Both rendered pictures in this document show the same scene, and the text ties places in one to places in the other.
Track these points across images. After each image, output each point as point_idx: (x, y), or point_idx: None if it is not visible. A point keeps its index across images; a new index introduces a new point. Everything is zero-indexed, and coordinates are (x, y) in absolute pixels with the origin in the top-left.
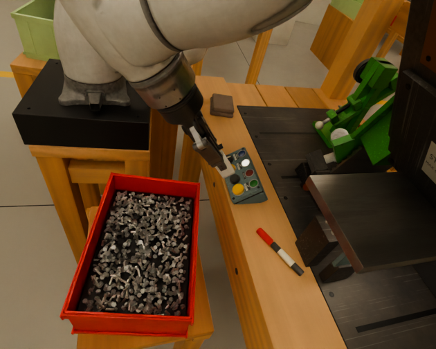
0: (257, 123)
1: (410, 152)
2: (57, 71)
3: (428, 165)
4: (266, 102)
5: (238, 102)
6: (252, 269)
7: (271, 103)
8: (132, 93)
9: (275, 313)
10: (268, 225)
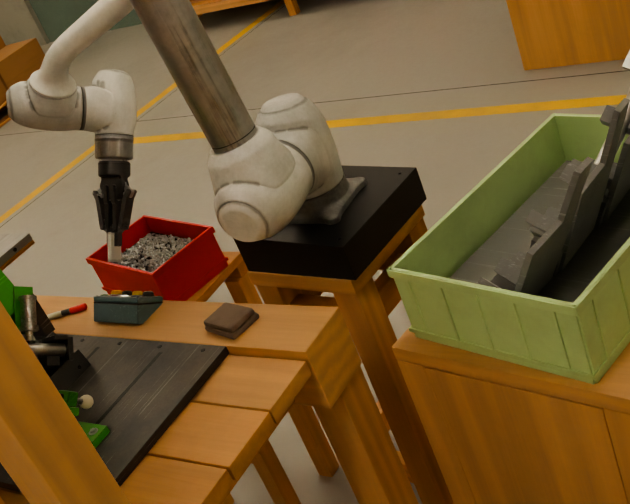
0: (174, 357)
1: None
2: (376, 176)
3: None
4: (212, 405)
5: (242, 363)
6: (75, 297)
7: (203, 412)
8: (293, 228)
9: (47, 301)
10: (81, 317)
